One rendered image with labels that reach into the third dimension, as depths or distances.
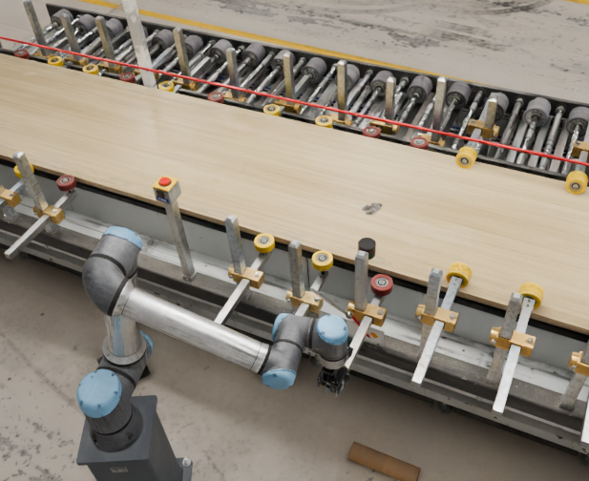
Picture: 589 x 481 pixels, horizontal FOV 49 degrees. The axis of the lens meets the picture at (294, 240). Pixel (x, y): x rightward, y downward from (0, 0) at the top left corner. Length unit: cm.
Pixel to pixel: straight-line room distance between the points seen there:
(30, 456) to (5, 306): 97
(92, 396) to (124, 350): 18
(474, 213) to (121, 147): 163
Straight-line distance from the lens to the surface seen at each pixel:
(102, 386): 231
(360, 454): 294
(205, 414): 318
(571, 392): 237
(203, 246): 291
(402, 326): 263
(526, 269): 252
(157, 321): 183
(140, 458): 246
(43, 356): 363
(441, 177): 284
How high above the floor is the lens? 272
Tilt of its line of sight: 46 degrees down
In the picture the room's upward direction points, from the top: 5 degrees counter-clockwise
